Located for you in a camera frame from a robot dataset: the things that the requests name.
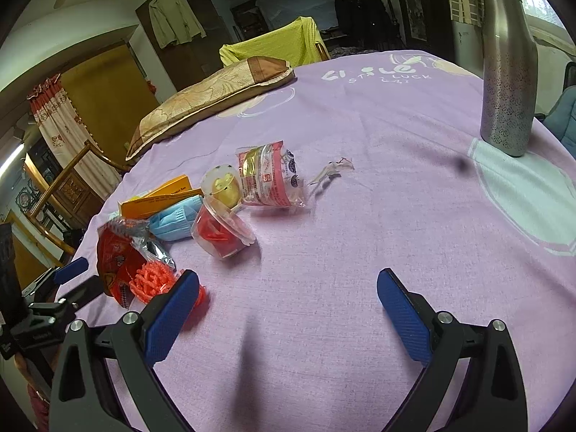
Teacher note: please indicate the wooden armchair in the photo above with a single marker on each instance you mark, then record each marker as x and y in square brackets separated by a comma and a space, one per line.
[72, 195]

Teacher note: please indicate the blue cushioned chair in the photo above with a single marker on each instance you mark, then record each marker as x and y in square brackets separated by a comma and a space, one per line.
[561, 120]

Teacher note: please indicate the yellow cloth covered chair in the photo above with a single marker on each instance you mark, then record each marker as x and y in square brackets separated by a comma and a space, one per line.
[299, 43]

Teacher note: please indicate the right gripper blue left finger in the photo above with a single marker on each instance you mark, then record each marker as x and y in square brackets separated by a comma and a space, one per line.
[165, 315]

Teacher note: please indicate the red foam fruit net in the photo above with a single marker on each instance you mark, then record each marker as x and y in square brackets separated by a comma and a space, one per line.
[152, 279]

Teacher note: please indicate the brown gold pillow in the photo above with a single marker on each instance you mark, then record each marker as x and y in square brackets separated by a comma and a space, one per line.
[225, 88]

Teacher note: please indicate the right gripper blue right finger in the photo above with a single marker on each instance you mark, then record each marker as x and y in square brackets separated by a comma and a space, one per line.
[406, 316]

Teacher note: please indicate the pink clear plastic wrapper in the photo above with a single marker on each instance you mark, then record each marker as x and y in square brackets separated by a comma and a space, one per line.
[269, 177]

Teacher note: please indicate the blue face mask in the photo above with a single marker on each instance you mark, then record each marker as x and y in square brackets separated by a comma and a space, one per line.
[175, 223]

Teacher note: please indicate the red floral curtain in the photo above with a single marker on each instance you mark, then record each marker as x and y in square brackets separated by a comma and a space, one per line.
[65, 133]

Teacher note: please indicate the purple bed sheet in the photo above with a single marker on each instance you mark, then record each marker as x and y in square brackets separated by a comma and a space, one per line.
[293, 337]

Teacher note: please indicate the clear lid yellow ball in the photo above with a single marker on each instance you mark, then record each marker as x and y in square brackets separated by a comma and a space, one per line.
[223, 183]

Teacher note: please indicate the silver metal bottle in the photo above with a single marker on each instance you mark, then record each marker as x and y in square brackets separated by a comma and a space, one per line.
[510, 73]

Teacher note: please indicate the red snack packet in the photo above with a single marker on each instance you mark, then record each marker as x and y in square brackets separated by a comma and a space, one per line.
[123, 247]

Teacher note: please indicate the small clear plastic scrap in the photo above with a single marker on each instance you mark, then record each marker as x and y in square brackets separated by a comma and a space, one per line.
[333, 168]

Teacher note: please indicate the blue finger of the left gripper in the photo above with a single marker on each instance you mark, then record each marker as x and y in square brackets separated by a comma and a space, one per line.
[83, 294]
[71, 270]

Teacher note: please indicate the beige hanging jacket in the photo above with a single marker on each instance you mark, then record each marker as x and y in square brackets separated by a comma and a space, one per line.
[173, 22]

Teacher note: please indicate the orange paper box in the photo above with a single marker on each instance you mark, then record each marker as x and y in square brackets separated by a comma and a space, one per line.
[159, 199]

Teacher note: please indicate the clear cup red contents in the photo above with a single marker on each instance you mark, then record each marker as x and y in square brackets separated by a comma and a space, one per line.
[219, 231]

